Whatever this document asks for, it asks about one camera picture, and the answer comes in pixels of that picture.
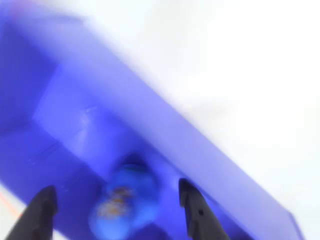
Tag orange tape strip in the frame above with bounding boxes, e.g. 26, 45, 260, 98
0, 194, 20, 219

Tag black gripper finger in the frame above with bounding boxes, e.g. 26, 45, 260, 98
178, 178, 231, 240
0, 185, 59, 240

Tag blue toy duck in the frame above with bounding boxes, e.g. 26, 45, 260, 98
89, 161, 161, 240

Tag blue plastic box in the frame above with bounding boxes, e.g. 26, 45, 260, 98
0, 14, 305, 240

